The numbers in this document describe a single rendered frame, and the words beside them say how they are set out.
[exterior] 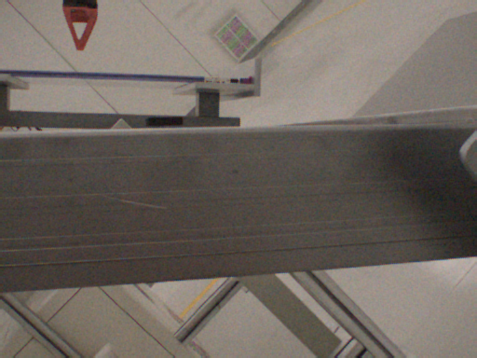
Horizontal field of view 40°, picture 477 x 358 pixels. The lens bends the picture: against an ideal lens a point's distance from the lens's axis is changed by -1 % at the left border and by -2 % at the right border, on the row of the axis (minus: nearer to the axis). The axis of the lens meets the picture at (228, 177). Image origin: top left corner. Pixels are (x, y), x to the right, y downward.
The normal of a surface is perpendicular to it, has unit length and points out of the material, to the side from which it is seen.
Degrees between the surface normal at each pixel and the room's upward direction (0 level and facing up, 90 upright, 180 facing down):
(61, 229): 90
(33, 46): 90
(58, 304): 90
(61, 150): 90
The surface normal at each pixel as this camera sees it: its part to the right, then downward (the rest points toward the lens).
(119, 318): 0.24, 0.04
